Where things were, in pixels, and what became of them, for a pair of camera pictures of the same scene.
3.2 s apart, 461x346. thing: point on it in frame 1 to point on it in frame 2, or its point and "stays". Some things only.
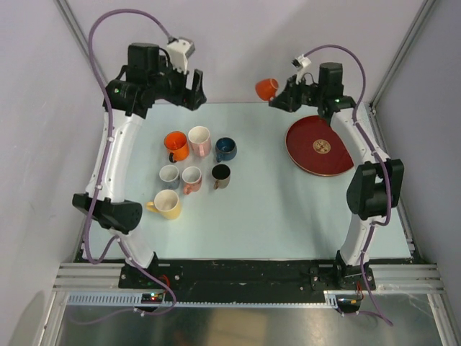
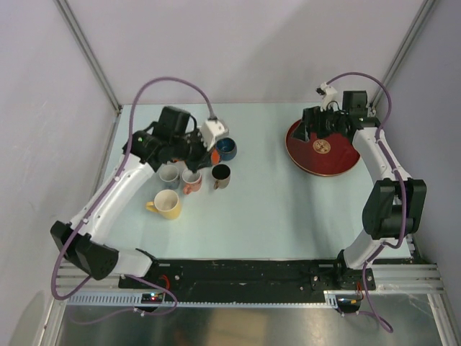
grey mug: x=168 y=175 stays
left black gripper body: x=170 y=86 to x=192 y=151
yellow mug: x=166 y=202 stays
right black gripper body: x=302 y=94 to x=328 y=122
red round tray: x=315 y=147 stays
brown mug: x=221 y=172 stays
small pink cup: x=266 y=89 to x=215 y=157
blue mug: x=225 y=148 stays
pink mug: x=192 y=178 stays
